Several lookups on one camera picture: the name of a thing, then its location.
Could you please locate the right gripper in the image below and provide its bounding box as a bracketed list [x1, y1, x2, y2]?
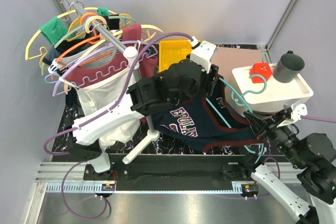
[243, 107, 307, 167]

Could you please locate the navy tank top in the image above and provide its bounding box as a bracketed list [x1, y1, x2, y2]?
[152, 80, 261, 153]

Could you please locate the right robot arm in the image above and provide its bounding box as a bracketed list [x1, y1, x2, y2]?
[238, 110, 335, 223]

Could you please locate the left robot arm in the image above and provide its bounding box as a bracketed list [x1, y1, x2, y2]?
[71, 59, 219, 147]

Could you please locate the maroon white tank top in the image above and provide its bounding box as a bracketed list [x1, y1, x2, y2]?
[60, 50, 158, 148]

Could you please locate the orange plastic hanger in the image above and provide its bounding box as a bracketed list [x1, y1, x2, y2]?
[46, 14, 120, 73]

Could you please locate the lavender plastic hanger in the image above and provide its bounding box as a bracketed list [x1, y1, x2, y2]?
[52, 44, 159, 97]

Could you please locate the white storage box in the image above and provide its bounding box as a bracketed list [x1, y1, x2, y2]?
[227, 66, 313, 114]

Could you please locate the pink board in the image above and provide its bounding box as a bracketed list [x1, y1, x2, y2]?
[211, 47, 263, 80]

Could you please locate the yellow plastic tray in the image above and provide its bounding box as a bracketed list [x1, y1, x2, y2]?
[156, 40, 202, 81]

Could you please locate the red cube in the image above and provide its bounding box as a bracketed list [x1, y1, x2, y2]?
[249, 62, 272, 83]

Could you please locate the dark green mug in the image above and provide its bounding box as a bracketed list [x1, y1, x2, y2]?
[273, 50, 305, 83]

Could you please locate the metal clothes rack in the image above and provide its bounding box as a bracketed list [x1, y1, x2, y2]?
[36, 0, 182, 165]

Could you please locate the green garment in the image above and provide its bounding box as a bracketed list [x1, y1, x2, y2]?
[37, 7, 115, 46]

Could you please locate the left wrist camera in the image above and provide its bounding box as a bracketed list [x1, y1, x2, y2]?
[190, 40, 217, 73]

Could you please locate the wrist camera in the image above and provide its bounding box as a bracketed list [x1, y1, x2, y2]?
[190, 40, 217, 73]
[277, 103, 308, 127]

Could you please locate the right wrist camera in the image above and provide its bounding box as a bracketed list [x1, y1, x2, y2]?
[277, 103, 308, 127]

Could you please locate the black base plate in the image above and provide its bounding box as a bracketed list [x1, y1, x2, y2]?
[79, 154, 256, 193]

